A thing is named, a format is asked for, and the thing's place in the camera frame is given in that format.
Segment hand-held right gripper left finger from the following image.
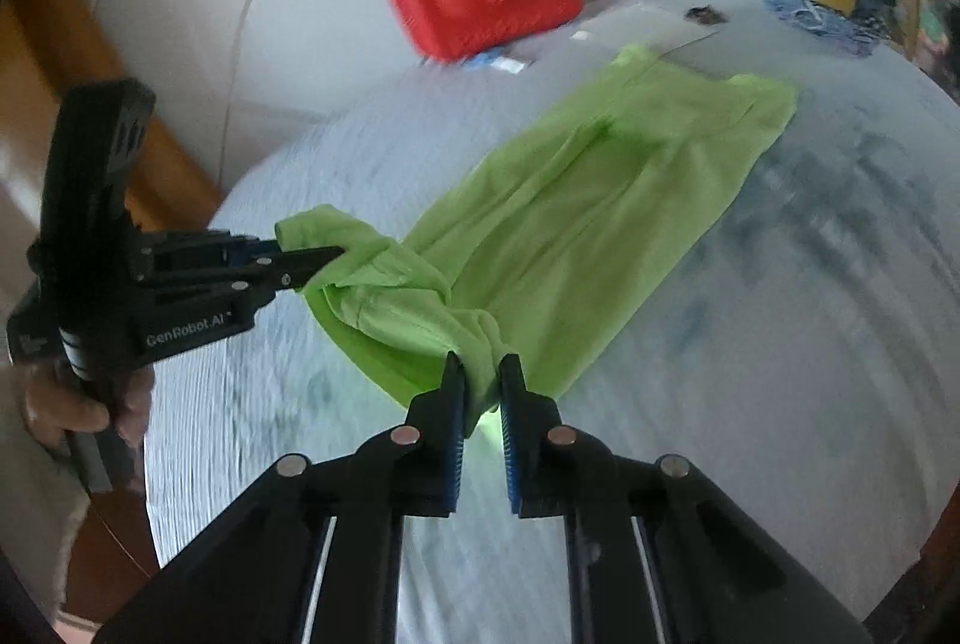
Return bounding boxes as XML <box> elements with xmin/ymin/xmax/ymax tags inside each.
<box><xmin>94</xmin><ymin>351</ymin><xmax>470</xmax><ymax>644</ymax></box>

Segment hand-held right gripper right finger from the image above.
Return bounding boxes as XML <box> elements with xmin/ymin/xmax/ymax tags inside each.
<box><xmin>497</xmin><ymin>353</ymin><xmax>875</xmax><ymax>644</ymax></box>

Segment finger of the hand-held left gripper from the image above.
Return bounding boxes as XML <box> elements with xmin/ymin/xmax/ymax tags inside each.
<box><xmin>141</xmin><ymin>230</ymin><xmax>283</xmax><ymax>267</ymax></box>
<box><xmin>146</xmin><ymin>245</ymin><xmax>347</xmax><ymax>315</ymax></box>

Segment lime green garment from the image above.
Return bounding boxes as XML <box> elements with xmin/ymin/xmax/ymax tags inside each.
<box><xmin>274</xmin><ymin>44</ymin><xmax>797</xmax><ymax>439</ymax></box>

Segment person's left hand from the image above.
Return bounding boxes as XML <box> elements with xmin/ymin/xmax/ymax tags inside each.
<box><xmin>19</xmin><ymin>359</ymin><xmax>155</xmax><ymax>457</ymax></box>

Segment blue denim garment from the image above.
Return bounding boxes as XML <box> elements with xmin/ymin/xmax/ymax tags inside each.
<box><xmin>765</xmin><ymin>0</ymin><xmax>865</xmax><ymax>39</ymax></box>

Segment purple cloth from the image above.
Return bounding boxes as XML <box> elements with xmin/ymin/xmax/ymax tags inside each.
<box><xmin>817</xmin><ymin>17</ymin><xmax>880</xmax><ymax>59</ymax></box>

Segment dark patterned cloth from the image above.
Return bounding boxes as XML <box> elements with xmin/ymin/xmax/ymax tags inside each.
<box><xmin>855</xmin><ymin>8</ymin><xmax>902</xmax><ymax>46</ymax></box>

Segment wooden frame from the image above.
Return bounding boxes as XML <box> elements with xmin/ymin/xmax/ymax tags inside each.
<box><xmin>0</xmin><ymin>0</ymin><xmax>223</xmax><ymax>240</ymax></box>

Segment blue-handled scissors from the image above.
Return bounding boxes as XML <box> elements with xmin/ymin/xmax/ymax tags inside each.
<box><xmin>463</xmin><ymin>51</ymin><xmax>527</xmax><ymax>74</ymax></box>

